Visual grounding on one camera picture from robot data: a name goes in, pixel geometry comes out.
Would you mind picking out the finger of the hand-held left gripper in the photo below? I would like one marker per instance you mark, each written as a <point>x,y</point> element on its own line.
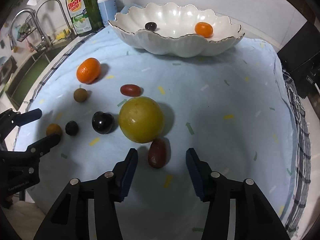
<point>32,115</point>
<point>47,142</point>

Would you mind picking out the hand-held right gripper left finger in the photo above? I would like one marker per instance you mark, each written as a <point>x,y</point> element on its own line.
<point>127,175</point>

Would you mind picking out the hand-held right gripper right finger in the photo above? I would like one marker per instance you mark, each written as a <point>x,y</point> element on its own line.
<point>196,175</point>

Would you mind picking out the small yellow-orange kumquat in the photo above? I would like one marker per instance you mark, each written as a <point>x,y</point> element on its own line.
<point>53,129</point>

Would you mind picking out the dark red oblong date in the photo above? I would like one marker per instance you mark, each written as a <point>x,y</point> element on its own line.
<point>157,153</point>

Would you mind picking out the olive green round fruit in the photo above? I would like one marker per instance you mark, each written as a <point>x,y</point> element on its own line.
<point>80,95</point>

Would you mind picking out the orange tangerine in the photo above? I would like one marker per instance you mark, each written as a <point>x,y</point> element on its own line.
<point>88,70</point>

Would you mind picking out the red oblong cherry tomato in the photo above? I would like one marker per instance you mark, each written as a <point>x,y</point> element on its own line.
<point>130,90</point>

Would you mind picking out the white scalloped ceramic bowl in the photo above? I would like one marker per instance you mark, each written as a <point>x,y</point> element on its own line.
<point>175,17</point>

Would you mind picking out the dark purple grape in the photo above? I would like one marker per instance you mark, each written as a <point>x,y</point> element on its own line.
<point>151,26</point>
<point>71,128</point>

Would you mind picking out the kitchen sink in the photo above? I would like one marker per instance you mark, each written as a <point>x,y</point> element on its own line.
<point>32,75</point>

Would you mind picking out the large yellow-green citrus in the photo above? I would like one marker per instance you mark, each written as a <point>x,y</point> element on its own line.
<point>141,119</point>

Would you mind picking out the dark purple plum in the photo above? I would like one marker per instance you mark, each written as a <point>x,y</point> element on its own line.
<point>102,122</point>

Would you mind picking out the light blue patterned cloth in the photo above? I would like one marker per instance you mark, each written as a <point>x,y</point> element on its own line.
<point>220,120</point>

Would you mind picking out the thick chrome kitchen faucet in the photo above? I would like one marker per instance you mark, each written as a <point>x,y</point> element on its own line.
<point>40,33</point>

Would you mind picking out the yellow sponge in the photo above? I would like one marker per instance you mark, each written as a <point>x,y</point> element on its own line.
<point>60,36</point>

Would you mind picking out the thin gooseneck chrome faucet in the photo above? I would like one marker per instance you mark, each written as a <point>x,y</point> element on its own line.
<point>63,11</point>

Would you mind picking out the green dish soap bottle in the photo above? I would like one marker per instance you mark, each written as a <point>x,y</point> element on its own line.
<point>82,10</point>

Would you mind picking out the blue pump dispenser bottle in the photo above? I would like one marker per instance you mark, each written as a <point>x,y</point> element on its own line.
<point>106,5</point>

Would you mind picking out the small orange mandarin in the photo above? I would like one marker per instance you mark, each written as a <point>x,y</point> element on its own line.
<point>203,29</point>

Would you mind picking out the black box appliance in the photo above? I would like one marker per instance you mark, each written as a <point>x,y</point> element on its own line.
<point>300,57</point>

